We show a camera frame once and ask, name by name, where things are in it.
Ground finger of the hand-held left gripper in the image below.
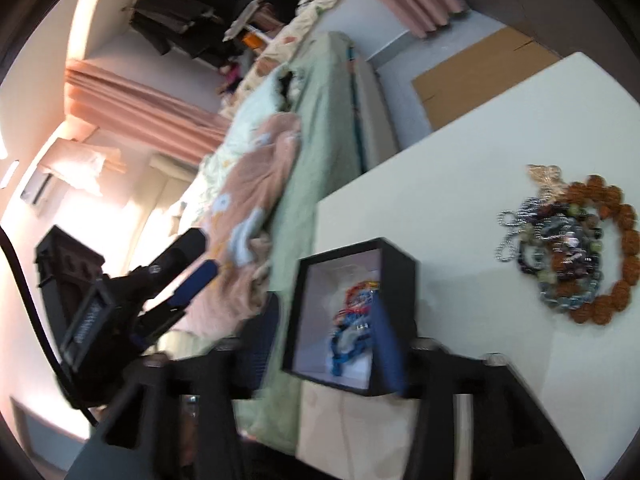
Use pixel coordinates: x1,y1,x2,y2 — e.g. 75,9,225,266
130,227,208,303
134,259,221,348

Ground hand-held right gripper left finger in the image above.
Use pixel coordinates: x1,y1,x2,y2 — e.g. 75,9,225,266
65,292,283,480

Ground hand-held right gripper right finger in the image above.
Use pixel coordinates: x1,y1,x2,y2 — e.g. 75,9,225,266
370,302,608,480

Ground blue and red bead jewelry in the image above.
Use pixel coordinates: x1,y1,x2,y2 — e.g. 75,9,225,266
327,280,383,376

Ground black jewelry box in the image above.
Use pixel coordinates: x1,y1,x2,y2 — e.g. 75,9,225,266
281,237,418,397

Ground silver chain necklace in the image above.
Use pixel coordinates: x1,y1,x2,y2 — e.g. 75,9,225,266
496,197,543,263

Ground pile of mixed bead bracelets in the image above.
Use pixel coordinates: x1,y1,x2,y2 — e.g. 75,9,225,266
517,202,608,311

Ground gold butterfly hair clip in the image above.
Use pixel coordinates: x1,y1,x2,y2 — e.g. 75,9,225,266
527,162,568,201

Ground brown bead bracelet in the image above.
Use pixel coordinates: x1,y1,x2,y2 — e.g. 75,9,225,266
542,175,640,326

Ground beige headboard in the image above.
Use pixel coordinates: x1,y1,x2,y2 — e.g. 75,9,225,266
150,152,200,181

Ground pink floral blanket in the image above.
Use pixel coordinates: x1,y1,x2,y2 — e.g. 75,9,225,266
177,112,303,346

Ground light green pillow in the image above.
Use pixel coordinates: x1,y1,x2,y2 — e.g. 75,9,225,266
200,72,301,201

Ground green bed sheet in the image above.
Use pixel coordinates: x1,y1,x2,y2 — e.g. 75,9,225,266
232,30,401,456

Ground plush toys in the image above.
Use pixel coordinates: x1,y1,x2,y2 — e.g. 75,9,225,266
217,60,246,96

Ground dark hanging clothes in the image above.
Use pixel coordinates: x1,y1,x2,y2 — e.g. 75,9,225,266
130,0,216,58

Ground beige bed base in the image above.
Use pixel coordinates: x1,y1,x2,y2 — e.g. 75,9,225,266
347,45,401,171

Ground printed window seat cushion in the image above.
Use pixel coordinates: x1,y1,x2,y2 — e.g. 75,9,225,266
220,0,358,106

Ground flat cardboard sheet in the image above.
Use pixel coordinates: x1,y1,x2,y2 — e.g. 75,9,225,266
411,26,561,132

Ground black cable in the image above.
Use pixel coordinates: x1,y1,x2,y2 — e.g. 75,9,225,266
0,225,101,428

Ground white wall air conditioner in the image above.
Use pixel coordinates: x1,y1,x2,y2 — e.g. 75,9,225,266
20,170,58,206

